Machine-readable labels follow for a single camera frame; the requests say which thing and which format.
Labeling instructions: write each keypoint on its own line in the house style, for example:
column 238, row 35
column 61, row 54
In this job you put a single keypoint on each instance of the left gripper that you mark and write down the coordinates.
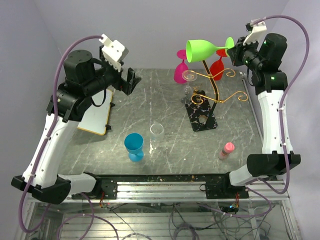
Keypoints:
column 120, row 84

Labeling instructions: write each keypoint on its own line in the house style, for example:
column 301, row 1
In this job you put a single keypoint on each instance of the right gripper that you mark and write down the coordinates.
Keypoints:
column 235, row 52

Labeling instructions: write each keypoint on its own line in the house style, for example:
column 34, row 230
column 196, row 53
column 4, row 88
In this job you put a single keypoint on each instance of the red wine glass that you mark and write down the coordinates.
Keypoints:
column 216, row 69

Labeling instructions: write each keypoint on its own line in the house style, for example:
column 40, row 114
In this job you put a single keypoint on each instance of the green wine glass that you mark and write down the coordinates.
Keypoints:
column 198, row 50

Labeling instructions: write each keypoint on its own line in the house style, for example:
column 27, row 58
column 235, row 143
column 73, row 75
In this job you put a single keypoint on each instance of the magenta wine glass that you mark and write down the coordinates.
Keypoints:
column 178, row 73

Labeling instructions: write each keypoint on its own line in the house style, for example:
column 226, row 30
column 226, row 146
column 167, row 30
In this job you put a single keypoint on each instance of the clear glass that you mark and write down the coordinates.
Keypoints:
column 187, row 85
column 156, row 134

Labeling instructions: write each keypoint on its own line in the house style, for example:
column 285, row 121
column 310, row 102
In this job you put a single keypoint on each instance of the clear glass front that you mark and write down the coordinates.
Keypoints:
column 156, row 134

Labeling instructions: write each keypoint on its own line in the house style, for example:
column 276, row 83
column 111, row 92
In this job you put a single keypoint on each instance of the blue wine glass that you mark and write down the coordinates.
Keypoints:
column 134, row 143

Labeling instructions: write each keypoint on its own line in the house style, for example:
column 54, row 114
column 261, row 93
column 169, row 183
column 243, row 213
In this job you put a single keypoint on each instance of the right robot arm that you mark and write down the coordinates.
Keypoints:
column 270, row 83

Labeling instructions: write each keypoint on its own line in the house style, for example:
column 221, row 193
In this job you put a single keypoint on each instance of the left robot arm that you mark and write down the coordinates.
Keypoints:
column 85, row 77

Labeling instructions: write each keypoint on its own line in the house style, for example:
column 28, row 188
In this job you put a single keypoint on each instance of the gold wine glass rack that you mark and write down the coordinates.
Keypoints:
column 197, row 98

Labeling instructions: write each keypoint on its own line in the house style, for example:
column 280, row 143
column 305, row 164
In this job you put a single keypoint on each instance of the black marbled rack base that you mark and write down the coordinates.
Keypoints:
column 199, row 112

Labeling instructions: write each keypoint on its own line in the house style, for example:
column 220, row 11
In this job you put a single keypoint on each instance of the pink small bottle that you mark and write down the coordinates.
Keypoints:
column 228, row 148

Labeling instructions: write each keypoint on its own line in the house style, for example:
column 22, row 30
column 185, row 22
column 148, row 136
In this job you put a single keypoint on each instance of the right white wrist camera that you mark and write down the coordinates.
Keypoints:
column 256, row 29

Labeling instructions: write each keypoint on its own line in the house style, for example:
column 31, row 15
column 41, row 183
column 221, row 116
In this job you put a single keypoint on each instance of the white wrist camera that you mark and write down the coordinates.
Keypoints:
column 113, row 51
column 256, row 29

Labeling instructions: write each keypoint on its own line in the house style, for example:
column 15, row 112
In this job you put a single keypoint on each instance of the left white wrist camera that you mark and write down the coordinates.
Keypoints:
column 113, row 51

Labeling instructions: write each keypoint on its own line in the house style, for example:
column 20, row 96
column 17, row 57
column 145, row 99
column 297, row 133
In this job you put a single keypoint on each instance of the white board gold frame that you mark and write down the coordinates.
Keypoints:
column 95, row 119

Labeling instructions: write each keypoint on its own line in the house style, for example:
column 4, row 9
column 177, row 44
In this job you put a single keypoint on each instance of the aluminium mounting rail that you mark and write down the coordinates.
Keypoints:
column 165, row 192

